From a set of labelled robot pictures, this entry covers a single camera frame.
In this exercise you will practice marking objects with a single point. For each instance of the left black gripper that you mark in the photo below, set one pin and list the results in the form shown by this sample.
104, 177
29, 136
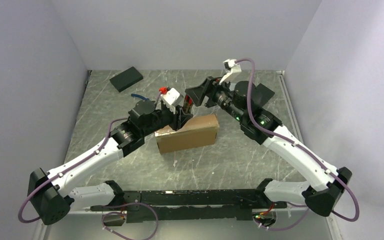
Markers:
179, 119

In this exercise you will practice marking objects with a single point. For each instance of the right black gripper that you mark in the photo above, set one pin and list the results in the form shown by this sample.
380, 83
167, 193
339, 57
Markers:
209, 87

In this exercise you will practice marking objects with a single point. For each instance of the red black utility knife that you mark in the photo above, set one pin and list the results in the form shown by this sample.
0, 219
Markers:
187, 105

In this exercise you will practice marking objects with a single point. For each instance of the brown cardboard express box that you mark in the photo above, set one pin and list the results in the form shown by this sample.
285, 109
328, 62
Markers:
200, 131

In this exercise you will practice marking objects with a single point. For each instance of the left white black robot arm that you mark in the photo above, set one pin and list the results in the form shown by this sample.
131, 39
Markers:
52, 194

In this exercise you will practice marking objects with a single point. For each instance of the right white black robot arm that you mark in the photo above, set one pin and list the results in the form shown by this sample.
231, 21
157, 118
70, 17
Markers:
324, 183

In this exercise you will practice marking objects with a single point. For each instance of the right black foam block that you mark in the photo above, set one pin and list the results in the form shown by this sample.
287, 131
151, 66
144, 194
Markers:
261, 95

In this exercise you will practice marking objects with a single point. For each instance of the black foam block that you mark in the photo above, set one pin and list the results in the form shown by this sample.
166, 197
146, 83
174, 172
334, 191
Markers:
126, 79
261, 95

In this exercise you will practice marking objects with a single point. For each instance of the left black foam block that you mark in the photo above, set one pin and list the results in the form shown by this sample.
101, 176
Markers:
126, 79

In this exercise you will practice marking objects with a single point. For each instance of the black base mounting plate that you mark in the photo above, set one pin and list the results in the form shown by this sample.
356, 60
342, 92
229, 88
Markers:
167, 205

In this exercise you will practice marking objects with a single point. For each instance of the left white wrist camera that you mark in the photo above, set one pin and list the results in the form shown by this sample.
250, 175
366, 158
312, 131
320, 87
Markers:
170, 98

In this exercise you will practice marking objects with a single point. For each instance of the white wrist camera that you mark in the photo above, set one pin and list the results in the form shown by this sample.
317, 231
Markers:
170, 98
232, 70

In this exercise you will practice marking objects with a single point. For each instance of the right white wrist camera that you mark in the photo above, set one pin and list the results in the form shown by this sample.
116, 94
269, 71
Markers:
232, 70

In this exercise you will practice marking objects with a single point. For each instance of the blue handled pliers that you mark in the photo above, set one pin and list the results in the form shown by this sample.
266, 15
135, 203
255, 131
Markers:
134, 95

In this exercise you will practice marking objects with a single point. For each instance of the aluminium frame rail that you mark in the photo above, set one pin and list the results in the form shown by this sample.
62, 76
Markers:
54, 193

